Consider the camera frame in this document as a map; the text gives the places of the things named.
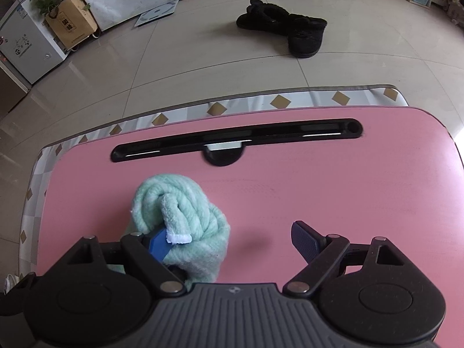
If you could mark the white bathroom scale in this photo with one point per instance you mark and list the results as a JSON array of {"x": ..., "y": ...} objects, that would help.
[{"x": 157, "y": 12}]

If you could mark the black fuzzy slipper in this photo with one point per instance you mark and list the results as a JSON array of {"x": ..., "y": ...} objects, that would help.
[
  {"x": 261, "y": 18},
  {"x": 306, "y": 40}
]

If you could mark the stainless steel refrigerator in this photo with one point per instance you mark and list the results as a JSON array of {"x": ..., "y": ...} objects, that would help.
[{"x": 11, "y": 90}]

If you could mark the white plastic device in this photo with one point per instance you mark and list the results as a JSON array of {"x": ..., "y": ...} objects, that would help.
[{"x": 9, "y": 284}]

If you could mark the white chest freezer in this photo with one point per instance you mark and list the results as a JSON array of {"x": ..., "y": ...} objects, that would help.
[{"x": 25, "y": 47}]

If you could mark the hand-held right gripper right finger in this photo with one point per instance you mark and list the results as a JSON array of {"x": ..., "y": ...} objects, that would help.
[{"x": 304, "y": 241}]

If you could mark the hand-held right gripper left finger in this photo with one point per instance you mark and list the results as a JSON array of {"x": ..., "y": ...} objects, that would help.
[{"x": 159, "y": 246}]

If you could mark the mint green fluffy towel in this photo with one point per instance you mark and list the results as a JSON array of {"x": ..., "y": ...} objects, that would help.
[{"x": 195, "y": 217}]

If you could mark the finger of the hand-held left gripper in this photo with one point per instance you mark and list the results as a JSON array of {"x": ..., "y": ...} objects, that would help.
[
  {"x": 178, "y": 273},
  {"x": 21, "y": 286}
]

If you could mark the pink lap desk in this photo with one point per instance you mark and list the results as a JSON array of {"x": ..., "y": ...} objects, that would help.
[{"x": 326, "y": 188}]

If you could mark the brown cardboard box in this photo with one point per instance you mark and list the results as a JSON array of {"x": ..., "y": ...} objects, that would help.
[{"x": 72, "y": 21}]

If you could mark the diamond patterned tablecloth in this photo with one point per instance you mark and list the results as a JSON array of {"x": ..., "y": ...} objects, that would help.
[{"x": 308, "y": 98}]

